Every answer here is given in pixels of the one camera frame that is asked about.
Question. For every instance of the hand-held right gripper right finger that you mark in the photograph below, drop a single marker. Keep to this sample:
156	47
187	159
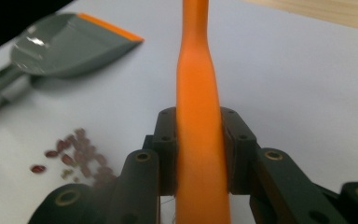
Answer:
239	149

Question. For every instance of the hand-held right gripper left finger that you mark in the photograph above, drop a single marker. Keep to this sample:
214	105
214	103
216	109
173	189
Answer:
166	149

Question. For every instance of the orange brush with grey bristles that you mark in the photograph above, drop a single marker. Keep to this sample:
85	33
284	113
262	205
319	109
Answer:
199	124

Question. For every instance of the red beans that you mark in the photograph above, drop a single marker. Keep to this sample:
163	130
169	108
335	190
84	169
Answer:
80	155

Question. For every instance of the grey dustpan with orange edge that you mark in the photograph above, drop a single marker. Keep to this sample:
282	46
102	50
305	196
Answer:
71	49

